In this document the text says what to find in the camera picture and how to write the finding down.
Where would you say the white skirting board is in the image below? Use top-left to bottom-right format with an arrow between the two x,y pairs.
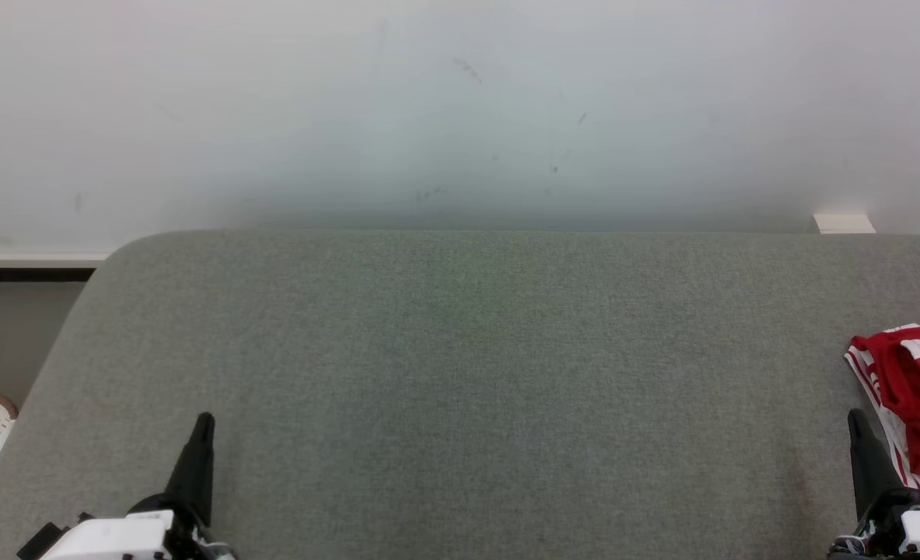
0,250 -> 110,269

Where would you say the grey fabric sofa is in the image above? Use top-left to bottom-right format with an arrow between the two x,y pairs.
0,229 -> 920,560

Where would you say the red white number 23 jersey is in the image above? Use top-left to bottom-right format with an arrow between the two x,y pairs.
844,324 -> 920,511

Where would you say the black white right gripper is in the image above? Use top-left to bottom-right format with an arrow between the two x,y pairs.
827,408 -> 920,560

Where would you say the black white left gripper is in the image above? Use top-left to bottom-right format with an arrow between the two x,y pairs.
16,412 -> 235,560

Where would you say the white wall box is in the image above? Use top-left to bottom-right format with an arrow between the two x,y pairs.
813,213 -> 877,235

